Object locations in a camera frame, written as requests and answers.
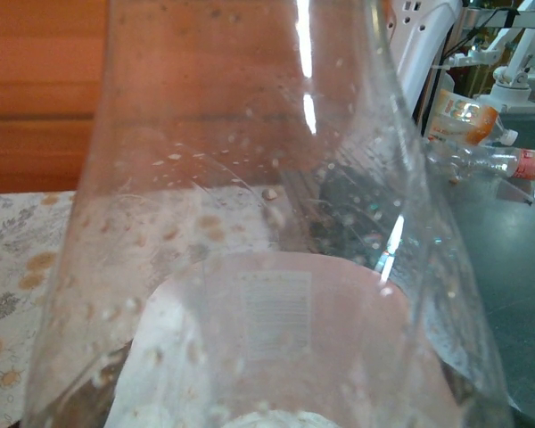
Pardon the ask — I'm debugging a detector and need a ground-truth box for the clear bottle red cap label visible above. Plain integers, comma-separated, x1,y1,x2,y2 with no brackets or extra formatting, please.
427,145,535,185

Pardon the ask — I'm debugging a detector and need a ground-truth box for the orange label plastic bottle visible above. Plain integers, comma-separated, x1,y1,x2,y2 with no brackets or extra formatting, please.
423,87,521,148

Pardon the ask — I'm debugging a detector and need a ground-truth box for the floral tablecloth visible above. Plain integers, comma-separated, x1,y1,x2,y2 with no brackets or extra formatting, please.
0,190,79,428

